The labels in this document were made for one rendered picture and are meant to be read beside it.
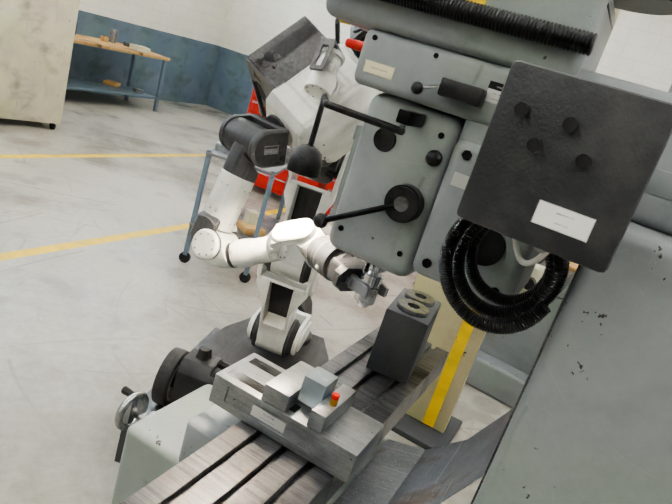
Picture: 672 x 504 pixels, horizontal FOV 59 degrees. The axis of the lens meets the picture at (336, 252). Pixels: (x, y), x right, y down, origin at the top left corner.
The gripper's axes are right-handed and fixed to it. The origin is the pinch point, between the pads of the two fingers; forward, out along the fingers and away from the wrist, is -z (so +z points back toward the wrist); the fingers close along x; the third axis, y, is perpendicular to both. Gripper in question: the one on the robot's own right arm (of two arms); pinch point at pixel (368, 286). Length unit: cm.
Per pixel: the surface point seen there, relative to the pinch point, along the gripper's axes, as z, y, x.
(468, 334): 70, 65, 156
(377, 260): -6.9, -9.4, -7.6
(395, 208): -9.2, -20.9, -10.1
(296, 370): 2.9, 22.0, -9.8
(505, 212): -39, -31, -23
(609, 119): -45, -46, -20
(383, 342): 12.9, 23.9, 26.9
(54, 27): 623, 20, 87
